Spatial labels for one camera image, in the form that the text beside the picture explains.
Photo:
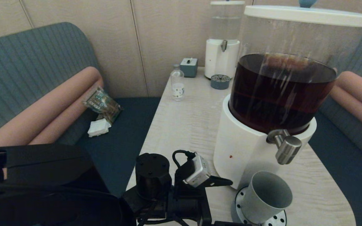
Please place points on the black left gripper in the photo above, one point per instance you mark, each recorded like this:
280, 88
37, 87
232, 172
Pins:
190, 204

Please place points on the grey plastic cup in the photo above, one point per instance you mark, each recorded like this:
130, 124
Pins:
262, 201

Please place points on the steel dispenser tap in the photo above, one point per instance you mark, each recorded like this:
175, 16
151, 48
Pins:
287, 149

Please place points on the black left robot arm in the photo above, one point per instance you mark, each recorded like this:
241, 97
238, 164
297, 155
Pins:
42, 175

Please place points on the large perforated metal drip tray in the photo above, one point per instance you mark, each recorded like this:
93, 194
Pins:
237, 204

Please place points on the tea dispenser with white base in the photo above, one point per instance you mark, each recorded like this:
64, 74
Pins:
244, 147

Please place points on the small grey drip tray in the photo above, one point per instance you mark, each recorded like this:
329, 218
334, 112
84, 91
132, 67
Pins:
220, 83

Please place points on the clear plastic bottle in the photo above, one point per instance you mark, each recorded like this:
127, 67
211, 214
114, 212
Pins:
177, 84

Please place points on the small grey box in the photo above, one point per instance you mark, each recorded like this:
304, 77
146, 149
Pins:
189, 69

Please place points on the small water dispenser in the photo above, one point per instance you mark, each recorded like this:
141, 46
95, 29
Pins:
220, 60

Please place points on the white napkin stack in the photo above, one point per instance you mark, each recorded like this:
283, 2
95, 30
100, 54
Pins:
98, 128

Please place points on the green snack packet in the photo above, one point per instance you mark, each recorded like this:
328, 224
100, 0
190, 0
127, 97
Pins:
101, 103

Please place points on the white water dispenser lid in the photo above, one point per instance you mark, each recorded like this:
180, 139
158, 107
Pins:
228, 3

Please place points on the white dispenser lid blue knob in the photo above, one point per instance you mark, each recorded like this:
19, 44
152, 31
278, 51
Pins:
306, 15

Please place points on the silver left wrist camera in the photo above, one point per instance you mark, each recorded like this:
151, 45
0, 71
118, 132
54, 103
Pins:
198, 171

